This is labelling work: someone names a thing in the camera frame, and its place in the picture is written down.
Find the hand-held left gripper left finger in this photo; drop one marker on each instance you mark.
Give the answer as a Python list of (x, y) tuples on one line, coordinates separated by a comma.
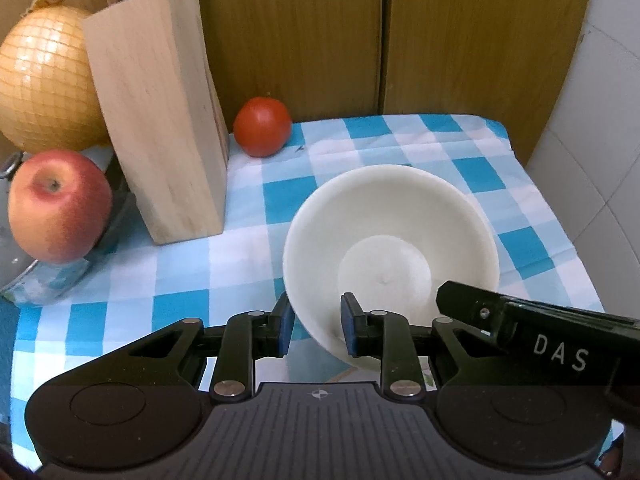
[(285, 330)]

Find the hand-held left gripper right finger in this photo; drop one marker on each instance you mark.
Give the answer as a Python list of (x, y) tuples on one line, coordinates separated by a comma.
[(350, 327)]

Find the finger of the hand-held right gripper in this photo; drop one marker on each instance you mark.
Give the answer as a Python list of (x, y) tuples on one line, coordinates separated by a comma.
[(470, 305)]

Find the large floral white plate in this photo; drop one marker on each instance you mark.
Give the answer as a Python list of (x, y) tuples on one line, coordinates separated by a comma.
[(320, 367)]

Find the white bowl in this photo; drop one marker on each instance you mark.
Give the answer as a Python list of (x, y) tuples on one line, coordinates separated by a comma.
[(390, 220)]

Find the blue white checked tablecloth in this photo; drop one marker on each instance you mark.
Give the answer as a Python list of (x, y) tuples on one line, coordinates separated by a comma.
[(200, 270)]

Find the red tomato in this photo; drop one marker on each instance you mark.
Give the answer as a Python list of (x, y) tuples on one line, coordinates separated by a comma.
[(262, 127)]

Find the wooden knife block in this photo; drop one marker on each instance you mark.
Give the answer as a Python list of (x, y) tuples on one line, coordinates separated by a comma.
[(160, 125)]

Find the red apple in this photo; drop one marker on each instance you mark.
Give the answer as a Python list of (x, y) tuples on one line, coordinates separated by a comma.
[(60, 205)]

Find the blue textured mat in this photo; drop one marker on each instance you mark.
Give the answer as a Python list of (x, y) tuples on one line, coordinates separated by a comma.
[(7, 350)]

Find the yellow pomelo in net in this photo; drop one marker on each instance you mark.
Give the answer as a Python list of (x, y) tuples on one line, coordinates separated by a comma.
[(45, 80)]

